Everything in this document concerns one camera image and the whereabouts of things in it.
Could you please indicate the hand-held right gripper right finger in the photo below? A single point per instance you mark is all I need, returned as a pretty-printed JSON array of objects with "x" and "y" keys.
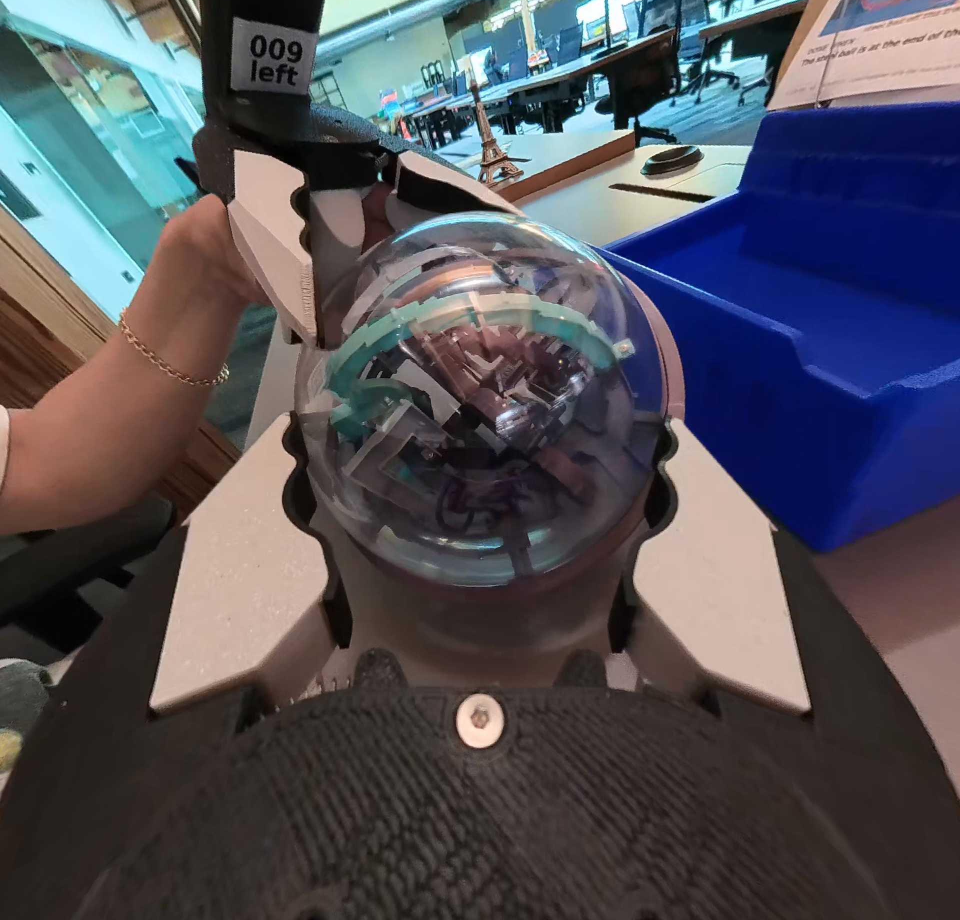
[{"x": 720, "y": 598}]

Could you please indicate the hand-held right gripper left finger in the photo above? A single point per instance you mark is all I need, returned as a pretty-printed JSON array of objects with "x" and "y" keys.
[{"x": 240, "y": 598}]

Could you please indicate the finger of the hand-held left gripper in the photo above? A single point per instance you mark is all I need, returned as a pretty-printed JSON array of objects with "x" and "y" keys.
[
  {"x": 450, "y": 185},
  {"x": 266, "y": 223}
]

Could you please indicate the clear plastic maze ball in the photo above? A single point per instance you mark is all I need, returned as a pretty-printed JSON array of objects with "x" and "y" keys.
[{"x": 487, "y": 410}]

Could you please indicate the person's left hand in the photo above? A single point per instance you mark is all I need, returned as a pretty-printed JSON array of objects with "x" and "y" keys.
[{"x": 195, "y": 275}]

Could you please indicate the small tower model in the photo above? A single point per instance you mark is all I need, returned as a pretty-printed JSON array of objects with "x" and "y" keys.
[{"x": 491, "y": 148}]

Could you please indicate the black chair armrest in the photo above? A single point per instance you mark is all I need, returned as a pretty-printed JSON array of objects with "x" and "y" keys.
[{"x": 75, "y": 553}]

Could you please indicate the black round desk grommet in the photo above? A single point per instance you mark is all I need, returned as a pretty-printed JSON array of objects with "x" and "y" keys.
[{"x": 673, "y": 159}]

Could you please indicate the patterned cloth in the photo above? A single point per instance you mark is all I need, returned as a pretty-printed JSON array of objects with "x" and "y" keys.
[{"x": 19, "y": 710}]

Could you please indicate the person's pale clothing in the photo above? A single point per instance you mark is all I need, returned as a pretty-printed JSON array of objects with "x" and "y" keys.
[{"x": 4, "y": 448}]

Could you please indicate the black office chair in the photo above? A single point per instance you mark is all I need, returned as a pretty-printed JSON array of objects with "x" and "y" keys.
[{"x": 701, "y": 28}]

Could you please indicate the blue plastic bin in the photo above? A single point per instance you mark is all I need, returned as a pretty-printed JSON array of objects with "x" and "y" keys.
[{"x": 825, "y": 320}]

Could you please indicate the printed instruction sheet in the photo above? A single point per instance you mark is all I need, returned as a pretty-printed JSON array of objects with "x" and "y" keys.
[{"x": 885, "y": 35}]

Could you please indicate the round grey duct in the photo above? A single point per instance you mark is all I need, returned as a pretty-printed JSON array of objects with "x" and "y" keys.
[{"x": 412, "y": 5}]

